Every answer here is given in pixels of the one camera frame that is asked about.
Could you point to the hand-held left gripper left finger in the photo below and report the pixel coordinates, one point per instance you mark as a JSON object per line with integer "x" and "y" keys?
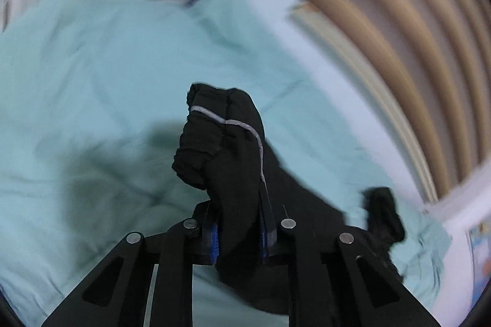
{"x": 211, "y": 239}

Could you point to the brown striped window blind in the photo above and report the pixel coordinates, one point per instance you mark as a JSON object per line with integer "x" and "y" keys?
{"x": 402, "y": 43}

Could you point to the teal quilt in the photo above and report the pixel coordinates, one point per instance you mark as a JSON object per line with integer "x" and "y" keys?
{"x": 96, "y": 81}

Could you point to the wall map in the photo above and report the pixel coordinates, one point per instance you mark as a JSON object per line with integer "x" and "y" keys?
{"x": 477, "y": 250}

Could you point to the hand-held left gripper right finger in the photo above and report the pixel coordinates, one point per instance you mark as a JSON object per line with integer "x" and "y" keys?
{"x": 264, "y": 239}

